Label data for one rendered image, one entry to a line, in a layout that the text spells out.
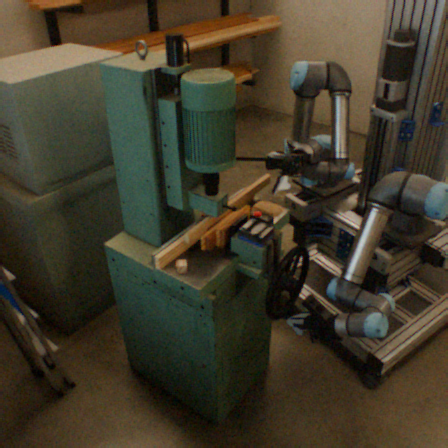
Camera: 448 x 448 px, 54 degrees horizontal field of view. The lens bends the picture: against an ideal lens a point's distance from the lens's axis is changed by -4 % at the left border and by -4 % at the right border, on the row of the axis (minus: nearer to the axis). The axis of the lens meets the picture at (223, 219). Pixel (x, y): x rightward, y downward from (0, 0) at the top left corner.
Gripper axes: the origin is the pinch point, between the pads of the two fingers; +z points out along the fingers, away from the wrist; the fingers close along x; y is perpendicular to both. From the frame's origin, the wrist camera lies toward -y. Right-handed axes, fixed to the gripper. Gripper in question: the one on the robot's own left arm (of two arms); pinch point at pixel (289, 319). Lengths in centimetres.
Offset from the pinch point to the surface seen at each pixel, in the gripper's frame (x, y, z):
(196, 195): 6, -51, 22
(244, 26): 276, -134, 160
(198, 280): -16.3, -27.6, 14.9
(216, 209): 5.7, -43.7, 15.6
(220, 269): -7.4, -26.3, 12.7
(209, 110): 2, -76, -4
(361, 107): 345, -14, 113
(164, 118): 2, -80, 16
